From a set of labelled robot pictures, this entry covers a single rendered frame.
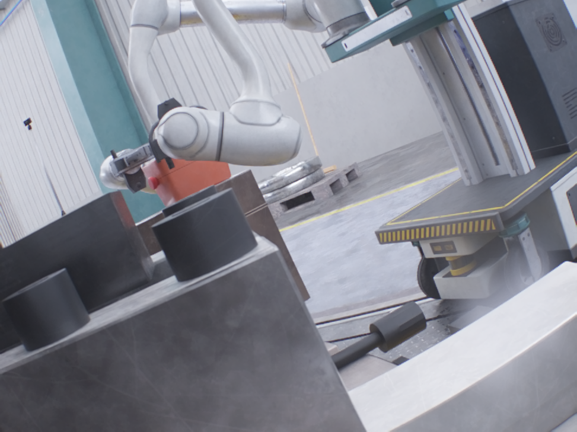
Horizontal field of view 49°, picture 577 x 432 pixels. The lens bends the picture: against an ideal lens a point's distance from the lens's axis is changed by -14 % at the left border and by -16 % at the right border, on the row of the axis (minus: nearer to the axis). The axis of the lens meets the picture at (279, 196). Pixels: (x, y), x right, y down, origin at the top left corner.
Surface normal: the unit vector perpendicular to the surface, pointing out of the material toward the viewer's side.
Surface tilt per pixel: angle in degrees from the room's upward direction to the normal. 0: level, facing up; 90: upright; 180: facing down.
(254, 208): 90
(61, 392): 90
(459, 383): 0
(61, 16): 90
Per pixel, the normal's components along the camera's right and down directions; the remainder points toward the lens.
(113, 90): 0.71, -0.27
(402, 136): -0.57, 0.33
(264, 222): 0.47, -0.14
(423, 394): -0.42, -0.90
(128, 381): 0.14, 0.03
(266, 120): 0.24, -0.33
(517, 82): -0.82, 0.41
